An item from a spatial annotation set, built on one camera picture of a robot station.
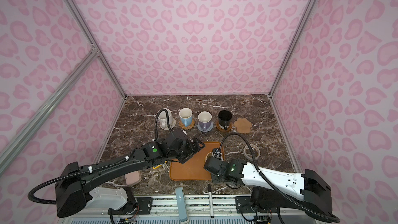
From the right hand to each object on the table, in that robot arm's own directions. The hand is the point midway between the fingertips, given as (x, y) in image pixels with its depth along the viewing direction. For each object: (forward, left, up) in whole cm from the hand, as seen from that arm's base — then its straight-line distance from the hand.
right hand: (215, 175), depth 77 cm
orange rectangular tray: (+4, +12, -5) cm, 13 cm away
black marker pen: (-10, +2, -5) cm, 12 cm away
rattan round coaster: (+30, +18, -5) cm, 35 cm away
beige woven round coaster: (+34, +28, -5) cm, 44 cm away
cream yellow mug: (+10, +2, +2) cm, 10 cm away
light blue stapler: (-12, +16, -5) cm, 21 cm away
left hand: (+8, +6, +12) cm, 16 cm away
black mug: (+32, -6, +4) cm, 33 cm away
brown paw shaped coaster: (+33, -19, -6) cm, 38 cm away
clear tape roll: (+11, -18, -5) cm, 22 cm away
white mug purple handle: (+35, +7, -2) cm, 36 cm away
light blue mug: (+35, +18, +2) cm, 40 cm away
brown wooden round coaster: (+30, -3, -5) cm, 31 cm away
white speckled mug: (+33, +33, +1) cm, 47 cm away
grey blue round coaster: (+30, +3, -5) cm, 30 cm away
